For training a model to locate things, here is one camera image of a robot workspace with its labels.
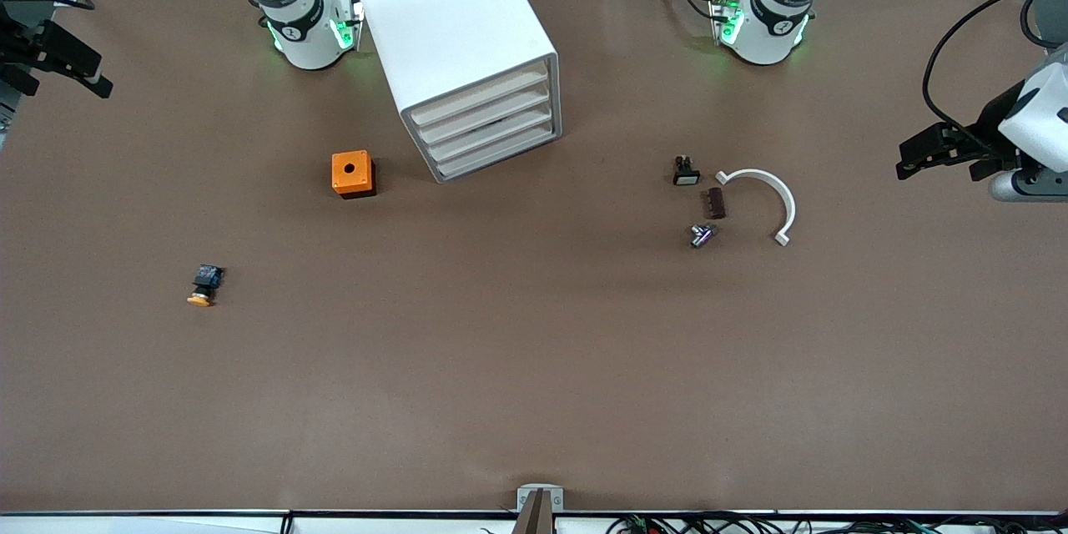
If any yellow mushroom push button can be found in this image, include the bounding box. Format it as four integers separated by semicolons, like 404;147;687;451
186;264;224;308

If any white curved plastic arc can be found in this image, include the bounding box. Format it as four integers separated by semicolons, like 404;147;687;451
715;169;797;247

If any orange box with hole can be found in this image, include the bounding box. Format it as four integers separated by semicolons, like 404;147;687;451
331;150;377;199

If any white table edge strip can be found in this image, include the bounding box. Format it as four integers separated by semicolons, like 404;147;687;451
0;509;1068;534

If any bundle of cables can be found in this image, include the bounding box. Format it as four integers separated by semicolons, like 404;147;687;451
605;511;1068;534

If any metal bracket with brown post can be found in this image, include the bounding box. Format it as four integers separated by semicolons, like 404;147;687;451
511;484;565;534

